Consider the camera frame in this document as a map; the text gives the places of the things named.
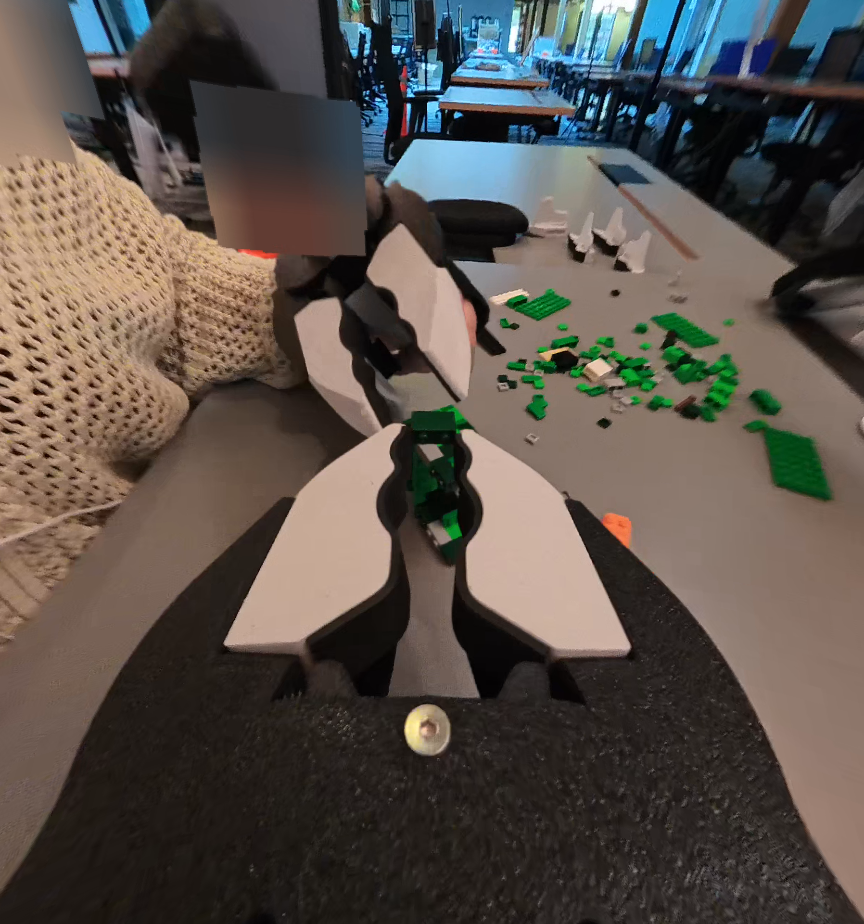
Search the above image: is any person's knit sweater torso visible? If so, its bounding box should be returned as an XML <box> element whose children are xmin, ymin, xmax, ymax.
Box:
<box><xmin>0</xmin><ymin>144</ymin><xmax>191</xmax><ymax>683</ymax></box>

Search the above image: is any person's left forearm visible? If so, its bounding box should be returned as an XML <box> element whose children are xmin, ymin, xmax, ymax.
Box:
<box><xmin>114</xmin><ymin>217</ymin><xmax>299</xmax><ymax>394</ymax></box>

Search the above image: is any group of office chairs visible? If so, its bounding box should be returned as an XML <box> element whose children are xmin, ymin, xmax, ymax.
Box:
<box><xmin>353</xmin><ymin>14</ymin><xmax>864</xmax><ymax>167</ymax></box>

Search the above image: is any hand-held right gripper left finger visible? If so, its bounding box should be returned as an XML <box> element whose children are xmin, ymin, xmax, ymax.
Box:
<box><xmin>224</xmin><ymin>424</ymin><xmax>413</xmax><ymax>697</ymax></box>

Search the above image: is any pile of loose lego pieces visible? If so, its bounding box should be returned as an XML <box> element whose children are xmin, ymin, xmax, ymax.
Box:
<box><xmin>491</xmin><ymin>289</ymin><xmax>783</xmax><ymax>443</ymax></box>

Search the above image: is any wooden strip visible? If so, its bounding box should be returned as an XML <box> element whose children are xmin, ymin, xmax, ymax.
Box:
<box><xmin>587</xmin><ymin>155</ymin><xmax>699</xmax><ymax>261</ymax></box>

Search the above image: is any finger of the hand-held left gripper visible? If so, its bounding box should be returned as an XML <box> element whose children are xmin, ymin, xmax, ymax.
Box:
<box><xmin>292</xmin><ymin>296</ymin><xmax>386</xmax><ymax>439</ymax></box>
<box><xmin>363</xmin><ymin>222</ymin><xmax>475</xmax><ymax>403</ymax></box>

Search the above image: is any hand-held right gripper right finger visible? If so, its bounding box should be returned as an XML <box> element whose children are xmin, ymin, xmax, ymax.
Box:
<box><xmin>450</xmin><ymin>429</ymin><xmax>633</xmax><ymax>697</ymax></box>

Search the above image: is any black and white handheld device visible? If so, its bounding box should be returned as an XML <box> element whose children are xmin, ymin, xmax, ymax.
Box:
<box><xmin>770</xmin><ymin>144</ymin><xmax>864</xmax><ymax>347</ymax></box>

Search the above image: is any green lego build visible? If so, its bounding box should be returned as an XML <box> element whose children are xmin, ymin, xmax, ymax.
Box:
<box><xmin>402</xmin><ymin>406</ymin><xmax>478</xmax><ymax>566</ymax></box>

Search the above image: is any black chair backrest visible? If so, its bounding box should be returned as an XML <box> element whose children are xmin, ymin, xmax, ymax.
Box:
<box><xmin>428</xmin><ymin>200</ymin><xmax>530</xmax><ymax>255</ymax></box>

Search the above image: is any large green lego plate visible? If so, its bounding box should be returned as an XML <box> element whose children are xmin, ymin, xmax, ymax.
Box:
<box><xmin>744</xmin><ymin>420</ymin><xmax>834</xmax><ymax>502</ymax></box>

